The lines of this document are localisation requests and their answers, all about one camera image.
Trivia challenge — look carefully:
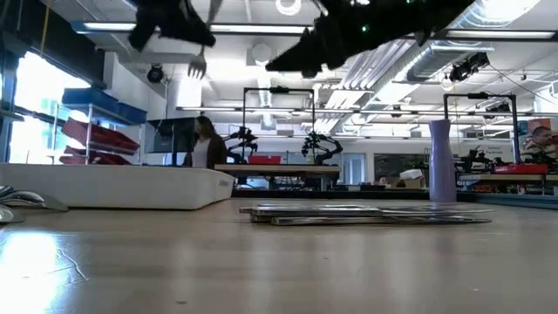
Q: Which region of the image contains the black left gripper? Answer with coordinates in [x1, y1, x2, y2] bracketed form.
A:
[128, 0, 218, 52]

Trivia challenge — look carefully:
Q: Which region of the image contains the red tray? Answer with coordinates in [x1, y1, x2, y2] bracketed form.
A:
[492, 163, 549, 175]

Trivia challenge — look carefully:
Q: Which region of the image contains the lilac vase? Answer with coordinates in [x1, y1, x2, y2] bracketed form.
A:
[428, 119, 459, 204]

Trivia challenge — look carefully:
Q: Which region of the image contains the silver fork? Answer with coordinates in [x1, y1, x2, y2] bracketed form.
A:
[187, 0, 224, 80]

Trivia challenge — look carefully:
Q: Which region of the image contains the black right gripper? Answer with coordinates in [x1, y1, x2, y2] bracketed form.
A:
[264, 0, 415, 80]

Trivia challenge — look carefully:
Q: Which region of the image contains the red storage bin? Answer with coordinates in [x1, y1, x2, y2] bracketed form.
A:
[60, 117, 141, 154]
[58, 146, 132, 166]

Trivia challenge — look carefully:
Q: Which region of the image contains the black ceiling spotlight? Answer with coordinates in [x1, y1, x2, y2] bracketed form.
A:
[447, 51, 491, 84]

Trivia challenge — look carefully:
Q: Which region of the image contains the black ceiling camera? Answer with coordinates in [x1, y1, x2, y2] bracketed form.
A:
[146, 64, 166, 85]

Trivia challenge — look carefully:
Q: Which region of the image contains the black computer monitor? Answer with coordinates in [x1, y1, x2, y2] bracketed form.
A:
[145, 116, 196, 167]

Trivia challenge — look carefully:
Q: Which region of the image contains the wooden background table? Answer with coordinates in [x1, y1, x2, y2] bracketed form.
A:
[457, 173, 558, 182]

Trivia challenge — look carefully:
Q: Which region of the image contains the long ceiling light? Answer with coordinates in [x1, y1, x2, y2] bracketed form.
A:
[444, 29, 558, 40]
[71, 21, 140, 35]
[211, 24, 313, 35]

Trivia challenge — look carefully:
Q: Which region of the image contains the small red bin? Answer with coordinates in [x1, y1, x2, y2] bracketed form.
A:
[247, 154, 282, 166]

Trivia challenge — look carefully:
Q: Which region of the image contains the blue storage bin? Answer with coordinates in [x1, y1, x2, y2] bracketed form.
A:
[61, 86, 119, 115]
[116, 102, 148, 126]

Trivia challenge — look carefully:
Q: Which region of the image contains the silver ventilation duct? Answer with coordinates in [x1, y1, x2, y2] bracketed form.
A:
[405, 41, 496, 84]

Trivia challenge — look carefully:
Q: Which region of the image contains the metal shelf rack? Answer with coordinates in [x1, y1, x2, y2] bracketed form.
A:
[51, 102, 147, 167]

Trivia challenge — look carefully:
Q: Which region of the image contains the white plastic cutlery tray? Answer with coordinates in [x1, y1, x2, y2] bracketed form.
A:
[0, 163, 236, 211]

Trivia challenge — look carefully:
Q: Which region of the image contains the white box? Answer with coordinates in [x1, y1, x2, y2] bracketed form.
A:
[398, 167, 425, 181]

